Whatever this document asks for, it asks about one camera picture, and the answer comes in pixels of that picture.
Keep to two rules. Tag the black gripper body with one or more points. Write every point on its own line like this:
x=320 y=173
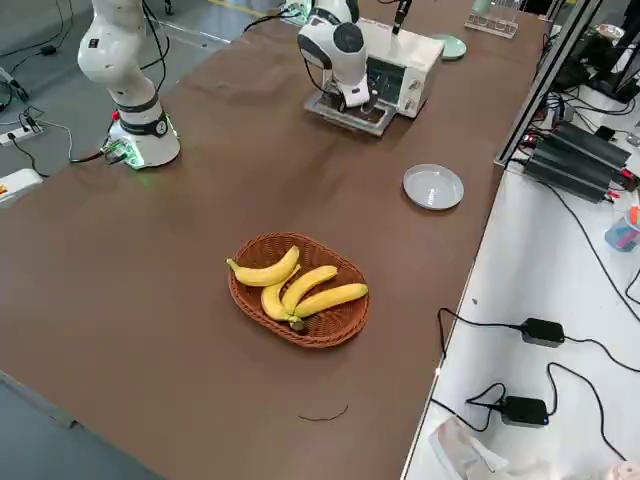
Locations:
x=336 y=97
x=405 y=6

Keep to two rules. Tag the white countertop oven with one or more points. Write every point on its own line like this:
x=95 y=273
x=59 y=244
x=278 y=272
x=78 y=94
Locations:
x=420 y=55

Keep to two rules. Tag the pale green round plate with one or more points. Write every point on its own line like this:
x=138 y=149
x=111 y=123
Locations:
x=452 y=47

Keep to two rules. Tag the pale green cup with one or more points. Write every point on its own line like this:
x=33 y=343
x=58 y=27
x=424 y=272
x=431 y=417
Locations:
x=481 y=5

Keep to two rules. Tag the clear acrylic shelf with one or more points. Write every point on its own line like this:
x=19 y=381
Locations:
x=492 y=26

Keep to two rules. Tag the pale grey round plate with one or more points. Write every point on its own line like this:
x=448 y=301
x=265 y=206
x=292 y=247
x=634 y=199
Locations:
x=432 y=187

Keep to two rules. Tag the yellow banana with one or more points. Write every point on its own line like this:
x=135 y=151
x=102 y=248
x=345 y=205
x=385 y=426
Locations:
x=307 y=282
x=335 y=296
x=265 y=274
x=272 y=302

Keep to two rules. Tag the black finned power supply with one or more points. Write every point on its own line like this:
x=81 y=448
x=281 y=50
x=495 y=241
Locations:
x=575 y=170
x=592 y=142

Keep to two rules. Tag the brown woven oval basket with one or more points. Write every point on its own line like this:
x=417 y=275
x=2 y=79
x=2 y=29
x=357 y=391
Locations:
x=325 y=331

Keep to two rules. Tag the small black floor adapter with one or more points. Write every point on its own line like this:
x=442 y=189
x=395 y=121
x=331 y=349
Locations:
x=47 y=50

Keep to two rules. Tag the black power adapter brick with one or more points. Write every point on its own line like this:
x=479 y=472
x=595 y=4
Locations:
x=524 y=411
x=542 y=331

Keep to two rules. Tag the white power strip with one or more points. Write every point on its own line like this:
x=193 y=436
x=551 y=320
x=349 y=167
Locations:
x=20 y=135

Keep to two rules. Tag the thin dark twig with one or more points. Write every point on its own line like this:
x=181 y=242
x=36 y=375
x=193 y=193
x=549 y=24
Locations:
x=320 y=418

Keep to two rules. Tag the white control box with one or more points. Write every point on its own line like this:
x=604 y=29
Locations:
x=15 y=186

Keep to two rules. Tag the crumpled clear plastic bag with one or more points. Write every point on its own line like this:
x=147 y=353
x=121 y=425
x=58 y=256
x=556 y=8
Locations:
x=465 y=445

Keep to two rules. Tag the aluminium frame post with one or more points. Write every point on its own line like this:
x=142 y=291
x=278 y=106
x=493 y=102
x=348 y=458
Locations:
x=545 y=75

